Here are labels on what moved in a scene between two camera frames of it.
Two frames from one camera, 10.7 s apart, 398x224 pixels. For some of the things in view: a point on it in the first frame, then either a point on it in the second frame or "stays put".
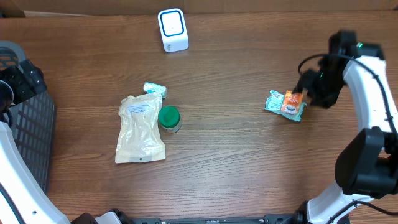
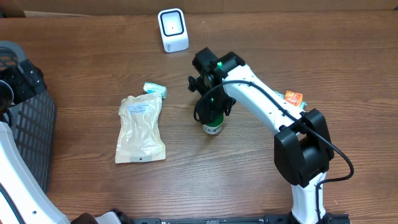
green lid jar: x=169 y=117 to x=214 y=127
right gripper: x=305 y=82 to x=211 y=113
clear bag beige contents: x=140 y=137 stays put
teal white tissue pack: x=151 y=88 stays put
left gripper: x=26 y=90 stays put
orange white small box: x=292 y=102 stays put
